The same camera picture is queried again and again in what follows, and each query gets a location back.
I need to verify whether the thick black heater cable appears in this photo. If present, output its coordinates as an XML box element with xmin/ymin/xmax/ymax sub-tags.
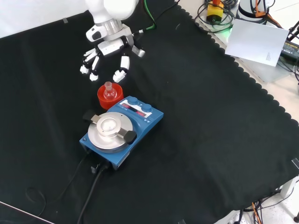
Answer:
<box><xmin>77</xmin><ymin>163</ymin><xmax>110</xmax><ymax>224</ymax></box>

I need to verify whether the black bench cloth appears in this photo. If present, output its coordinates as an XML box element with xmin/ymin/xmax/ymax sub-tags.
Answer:
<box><xmin>0</xmin><ymin>0</ymin><xmax>299</xmax><ymax>224</ymax></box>

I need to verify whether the orange flask support ring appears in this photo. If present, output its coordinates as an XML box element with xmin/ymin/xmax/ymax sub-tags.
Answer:
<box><xmin>97</xmin><ymin>84</ymin><xmax>124</xmax><ymax>110</ymax></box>

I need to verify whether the thin black probe cable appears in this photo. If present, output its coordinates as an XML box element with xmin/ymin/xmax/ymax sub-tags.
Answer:
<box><xmin>25</xmin><ymin>154</ymin><xmax>92</xmax><ymax>218</ymax></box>

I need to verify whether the pale board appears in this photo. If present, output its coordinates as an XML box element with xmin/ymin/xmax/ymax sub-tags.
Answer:
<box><xmin>224</xmin><ymin>18</ymin><xmax>290</xmax><ymax>68</ymax></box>

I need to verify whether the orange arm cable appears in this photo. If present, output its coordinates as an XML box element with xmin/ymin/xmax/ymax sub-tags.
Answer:
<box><xmin>255</xmin><ymin>0</ymin><xmax>285</xmax><ymax>30</ymax></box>

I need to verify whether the blue-base heater with steel plate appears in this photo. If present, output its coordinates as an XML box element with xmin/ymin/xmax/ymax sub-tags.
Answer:
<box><xmin>79</xmin><ymin>95</ymin><xmax>164</xmax><ymax>170</ymax></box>

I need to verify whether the clear round-bottom flask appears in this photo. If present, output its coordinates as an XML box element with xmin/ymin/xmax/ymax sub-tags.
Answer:
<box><xmin>104</xmin><ymin>81</ymin><xmax>115</xmax><ymax>99</ymax></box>

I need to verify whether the white bench leg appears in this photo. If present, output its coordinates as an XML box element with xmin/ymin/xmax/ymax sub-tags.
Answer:
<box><xmin>279</xmin><ymin>178</ymin><xmax>299</xmax><ymax>199</ymax></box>

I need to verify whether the black power adapter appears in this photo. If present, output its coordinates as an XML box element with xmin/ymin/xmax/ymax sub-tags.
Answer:
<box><xmin>280</xmin><ymin>39</ymin><xmax>299</xmax><ymax>59</ymax></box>

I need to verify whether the yellow stop button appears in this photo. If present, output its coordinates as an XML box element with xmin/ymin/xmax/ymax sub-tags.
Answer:
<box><xmin>206</xmin><ymin>0</ymin><xmax>225</xmax><ymax>25</ymax></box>

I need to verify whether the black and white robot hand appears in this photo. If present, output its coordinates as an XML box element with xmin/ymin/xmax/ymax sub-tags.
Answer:
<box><xmin>79</xmin><ymin>24</ymin><xmax>146</xmax><ymax>83</ymax></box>

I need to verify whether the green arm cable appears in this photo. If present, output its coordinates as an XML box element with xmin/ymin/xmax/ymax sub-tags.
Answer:
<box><xmin>132</xmin><ymin>0</ymin><xmax>157</xmax><ymax>36</ymax></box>

